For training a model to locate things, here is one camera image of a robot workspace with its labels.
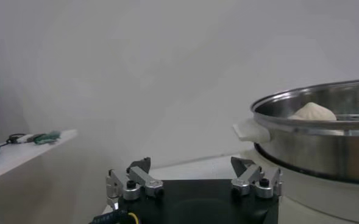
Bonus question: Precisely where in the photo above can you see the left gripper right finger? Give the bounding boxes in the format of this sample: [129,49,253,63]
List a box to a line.
[230,156,284,200]

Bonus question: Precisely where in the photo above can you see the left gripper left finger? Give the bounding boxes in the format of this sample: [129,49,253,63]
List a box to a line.
[105,156,165,211]

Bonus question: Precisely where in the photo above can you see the white steamed baozi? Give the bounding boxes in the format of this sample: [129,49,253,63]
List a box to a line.
[288,101,338,121]

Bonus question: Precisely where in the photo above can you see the stainless steel steamer basket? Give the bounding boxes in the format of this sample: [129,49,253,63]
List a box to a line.
[232,78,359,186]

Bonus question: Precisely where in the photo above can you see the white electric pot base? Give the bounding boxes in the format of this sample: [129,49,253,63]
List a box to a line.
[243,148,359,224]

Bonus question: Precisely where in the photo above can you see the small black device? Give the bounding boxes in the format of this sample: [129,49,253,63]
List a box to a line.
[26,133,46,144]

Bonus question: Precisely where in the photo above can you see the white side table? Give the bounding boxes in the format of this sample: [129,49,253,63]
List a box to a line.
[0,128,78,185]

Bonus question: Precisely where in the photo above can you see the small white device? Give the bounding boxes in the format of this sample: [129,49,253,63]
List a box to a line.
[15,133,34,144]

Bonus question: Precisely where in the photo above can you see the green handled tool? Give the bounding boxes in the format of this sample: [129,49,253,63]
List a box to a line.
[34,130,62,145]

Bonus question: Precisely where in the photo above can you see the black looped cable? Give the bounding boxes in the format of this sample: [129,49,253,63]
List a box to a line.
[0,133,26,149]

